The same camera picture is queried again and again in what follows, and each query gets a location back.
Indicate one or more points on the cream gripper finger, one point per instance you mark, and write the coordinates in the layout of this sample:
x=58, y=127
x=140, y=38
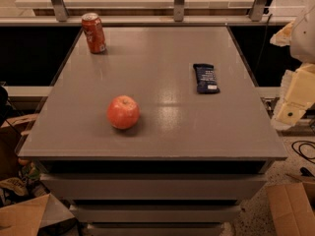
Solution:
x=283, y=36
x=297, y=95

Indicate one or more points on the dark blue rxbar wrapper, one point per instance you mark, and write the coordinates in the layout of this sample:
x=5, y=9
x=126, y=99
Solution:
x=206, y=79

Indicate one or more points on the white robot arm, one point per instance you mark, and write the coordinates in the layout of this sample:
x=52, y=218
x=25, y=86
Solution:
x=302, y=44

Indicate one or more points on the red coke can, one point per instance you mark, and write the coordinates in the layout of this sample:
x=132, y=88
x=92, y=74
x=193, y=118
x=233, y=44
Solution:
x=93, y=31

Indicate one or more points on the cardboard box bottom right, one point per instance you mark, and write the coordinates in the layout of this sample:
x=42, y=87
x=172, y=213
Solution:
x=293, y=207

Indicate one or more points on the cardboard box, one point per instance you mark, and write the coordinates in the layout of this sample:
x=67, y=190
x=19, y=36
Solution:
x=293, y=207
x=26, y=218

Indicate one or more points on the grey drawer cabinet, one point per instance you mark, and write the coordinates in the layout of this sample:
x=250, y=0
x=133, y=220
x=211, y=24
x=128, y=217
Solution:
x=185, y=167

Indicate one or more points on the red apple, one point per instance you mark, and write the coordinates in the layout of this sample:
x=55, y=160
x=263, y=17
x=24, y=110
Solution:
x=123, y=112

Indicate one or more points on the cardboard box bottom left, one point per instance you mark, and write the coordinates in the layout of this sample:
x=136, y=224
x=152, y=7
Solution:
x=26, y=218

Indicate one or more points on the metal railing frame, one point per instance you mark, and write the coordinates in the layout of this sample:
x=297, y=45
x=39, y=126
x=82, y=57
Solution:
x=55, y=13

